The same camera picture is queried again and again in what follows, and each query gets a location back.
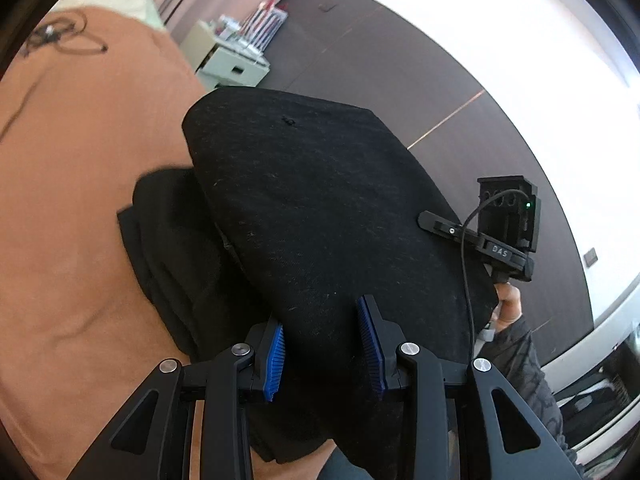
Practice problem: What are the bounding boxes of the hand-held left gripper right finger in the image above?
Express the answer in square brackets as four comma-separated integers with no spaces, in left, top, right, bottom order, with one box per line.
[355,295,583,480]

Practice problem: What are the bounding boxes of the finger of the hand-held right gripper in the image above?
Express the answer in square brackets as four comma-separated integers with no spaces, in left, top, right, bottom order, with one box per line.
[417,211,483,245]

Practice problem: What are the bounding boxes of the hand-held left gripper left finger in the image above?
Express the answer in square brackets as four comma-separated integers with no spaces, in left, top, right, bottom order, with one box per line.
[67,316,287,480]

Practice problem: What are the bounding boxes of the black pants with metal button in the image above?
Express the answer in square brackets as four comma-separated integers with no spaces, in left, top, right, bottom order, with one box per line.
[181,86,501,466]

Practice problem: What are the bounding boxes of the person's right forearm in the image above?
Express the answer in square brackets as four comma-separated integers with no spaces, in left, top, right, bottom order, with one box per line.
[480,317,586,480]

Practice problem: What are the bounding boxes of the person's right hand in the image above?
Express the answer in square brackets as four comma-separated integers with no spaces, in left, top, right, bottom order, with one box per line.
[492,282,523,336]

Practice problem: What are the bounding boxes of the person's leg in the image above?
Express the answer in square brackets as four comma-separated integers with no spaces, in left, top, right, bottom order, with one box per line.
[315,447,363,480]

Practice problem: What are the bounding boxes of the dark furniture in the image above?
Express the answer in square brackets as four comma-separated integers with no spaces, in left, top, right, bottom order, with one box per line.
[595,327,640,411]

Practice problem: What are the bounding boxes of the white drawer nightstand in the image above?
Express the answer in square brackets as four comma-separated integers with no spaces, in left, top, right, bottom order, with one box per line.
[180,20,272,92]

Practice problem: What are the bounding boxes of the orange blanket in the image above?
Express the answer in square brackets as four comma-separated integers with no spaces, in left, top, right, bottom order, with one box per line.
[0,6,341,480]

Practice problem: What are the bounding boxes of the small white container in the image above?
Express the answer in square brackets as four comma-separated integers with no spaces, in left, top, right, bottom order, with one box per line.
[215,15,241,41]

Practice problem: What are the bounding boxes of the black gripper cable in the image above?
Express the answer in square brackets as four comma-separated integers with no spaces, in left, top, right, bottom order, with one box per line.
[459,189,526,361]

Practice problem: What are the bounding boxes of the thin black cable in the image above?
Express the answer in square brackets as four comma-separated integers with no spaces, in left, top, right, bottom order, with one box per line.
[0,77,43,138]

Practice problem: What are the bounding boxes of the black cable tangle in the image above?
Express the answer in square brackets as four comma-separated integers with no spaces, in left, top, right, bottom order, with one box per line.
[20,10,108,57]

